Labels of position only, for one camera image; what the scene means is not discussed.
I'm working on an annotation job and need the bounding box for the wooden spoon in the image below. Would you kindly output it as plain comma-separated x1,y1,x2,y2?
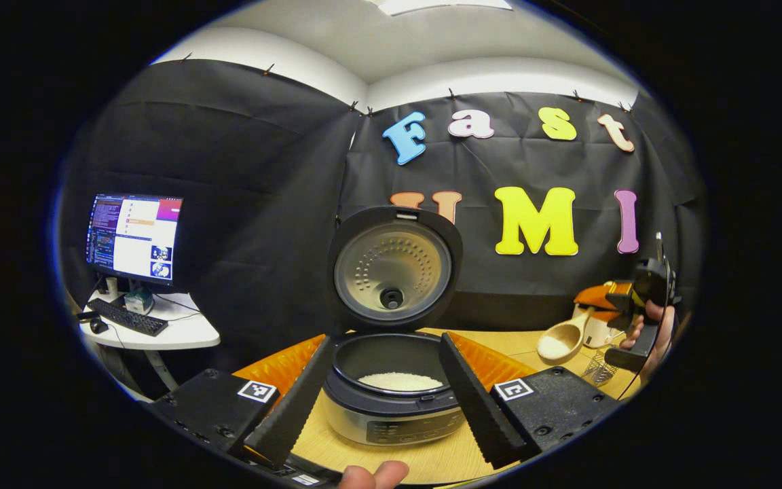
537,307,597,365

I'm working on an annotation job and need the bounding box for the white side table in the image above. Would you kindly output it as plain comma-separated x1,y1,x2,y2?
79,292,221,391

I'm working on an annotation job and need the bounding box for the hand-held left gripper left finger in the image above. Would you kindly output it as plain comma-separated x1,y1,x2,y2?
150,334,334,469

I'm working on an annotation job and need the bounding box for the computer monitor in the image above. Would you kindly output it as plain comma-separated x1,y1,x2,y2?
86,194,185,286

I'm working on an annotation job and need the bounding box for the white rice heap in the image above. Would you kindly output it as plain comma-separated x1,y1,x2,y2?
357,372,445,393

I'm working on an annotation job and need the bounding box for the black backdrop cloth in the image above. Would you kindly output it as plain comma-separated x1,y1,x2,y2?
58,58,707,381

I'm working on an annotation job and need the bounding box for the black keyboard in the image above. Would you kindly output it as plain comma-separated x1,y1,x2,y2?
87,297,169,338

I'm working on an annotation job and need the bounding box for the black and silver rice cooker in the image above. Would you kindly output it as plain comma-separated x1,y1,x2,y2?
323,206,466,447

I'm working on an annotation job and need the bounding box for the small teal box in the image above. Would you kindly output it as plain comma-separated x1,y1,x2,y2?
124,289,155,314

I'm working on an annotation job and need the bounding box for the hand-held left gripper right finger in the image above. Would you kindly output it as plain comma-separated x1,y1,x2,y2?
439,331,621,471

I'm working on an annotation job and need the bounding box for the wire chopstick holder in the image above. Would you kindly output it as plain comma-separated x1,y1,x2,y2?
581,348,619,388

